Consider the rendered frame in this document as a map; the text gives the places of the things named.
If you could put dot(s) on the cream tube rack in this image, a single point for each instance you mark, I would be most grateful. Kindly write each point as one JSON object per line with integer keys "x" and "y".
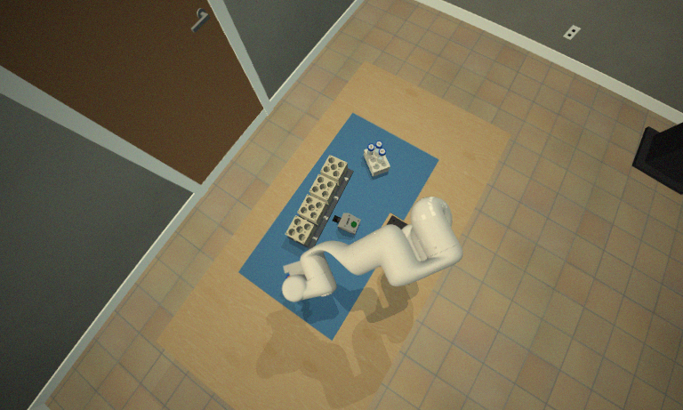
{"x": 375, "y": 164}

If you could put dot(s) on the blue bench mat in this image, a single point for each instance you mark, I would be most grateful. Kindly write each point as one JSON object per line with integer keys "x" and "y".
{"x": 371, "y": 199}

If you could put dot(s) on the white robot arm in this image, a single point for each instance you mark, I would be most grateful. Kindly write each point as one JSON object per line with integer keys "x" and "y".
{"x": 387, "y": 247}

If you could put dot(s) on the beige bucket adapter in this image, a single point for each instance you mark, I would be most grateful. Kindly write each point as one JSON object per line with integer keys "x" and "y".
{"x": 298, "y": 227}
{"x": 337, "y": 171}
{"x": 312, "y": 208}
{"x": 319, "y": 188}

